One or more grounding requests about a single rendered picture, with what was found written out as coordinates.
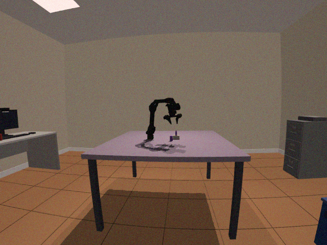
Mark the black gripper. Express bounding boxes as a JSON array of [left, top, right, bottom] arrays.
[[163, 110, 182, 124]]

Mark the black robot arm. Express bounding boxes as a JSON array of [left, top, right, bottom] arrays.
[[146, 97, 180, 140]]

